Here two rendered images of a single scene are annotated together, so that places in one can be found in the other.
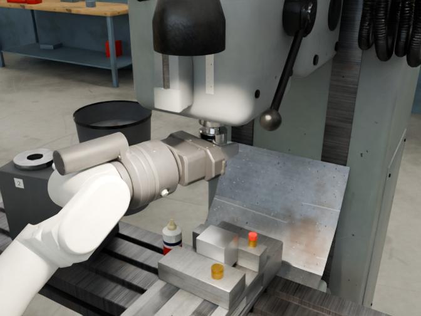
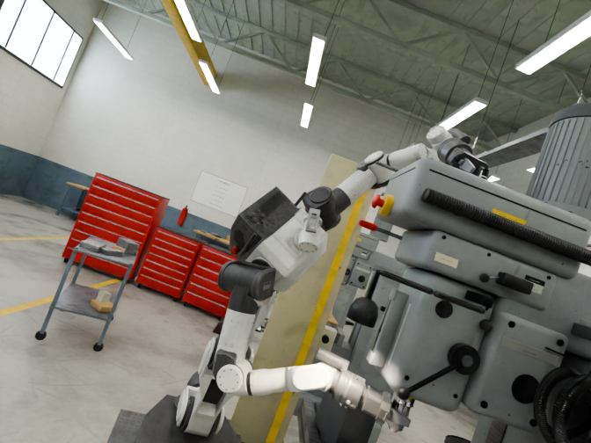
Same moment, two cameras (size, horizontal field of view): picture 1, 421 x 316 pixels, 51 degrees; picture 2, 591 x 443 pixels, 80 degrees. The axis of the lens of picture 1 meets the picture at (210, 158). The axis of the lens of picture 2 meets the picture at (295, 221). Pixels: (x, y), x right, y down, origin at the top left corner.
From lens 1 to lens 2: 0.65 m
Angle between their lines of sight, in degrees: 64
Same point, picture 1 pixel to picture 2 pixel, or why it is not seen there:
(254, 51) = (410, 352)
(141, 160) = (346, 376)
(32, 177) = not seen: hidden behind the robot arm
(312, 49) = (479, 393)
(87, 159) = (326, 358)
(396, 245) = not seen: outside the picture
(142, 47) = not seen: hidden behind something
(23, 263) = (279, 373)
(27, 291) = (272, 384)
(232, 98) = (392, 371)
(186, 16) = (355, 305)
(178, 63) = (379, 340)
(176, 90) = (373, 352)
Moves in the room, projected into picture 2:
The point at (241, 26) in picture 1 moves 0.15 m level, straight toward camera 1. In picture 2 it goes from (407, 337) to (363, 325)
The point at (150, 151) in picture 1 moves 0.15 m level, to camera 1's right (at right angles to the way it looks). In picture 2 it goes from (354, 378) to (394, 410)
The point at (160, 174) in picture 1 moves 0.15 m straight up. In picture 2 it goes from (350, 389) to (368, 337)
